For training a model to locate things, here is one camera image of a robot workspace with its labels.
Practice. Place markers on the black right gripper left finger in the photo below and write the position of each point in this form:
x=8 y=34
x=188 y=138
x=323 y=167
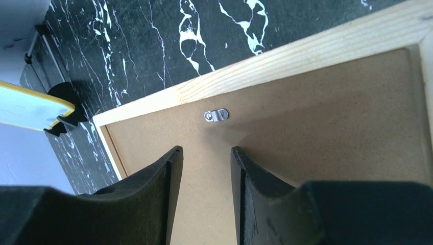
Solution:
x=139 y=209

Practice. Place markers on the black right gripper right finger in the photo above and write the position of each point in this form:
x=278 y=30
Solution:
x=267 y=210

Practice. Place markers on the light wooden picture frame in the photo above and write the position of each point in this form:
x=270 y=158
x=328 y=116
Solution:
x=404 y=24

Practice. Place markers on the orange rimmed whiteboard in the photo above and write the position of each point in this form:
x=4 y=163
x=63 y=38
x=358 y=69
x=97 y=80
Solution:
x=31 y=109

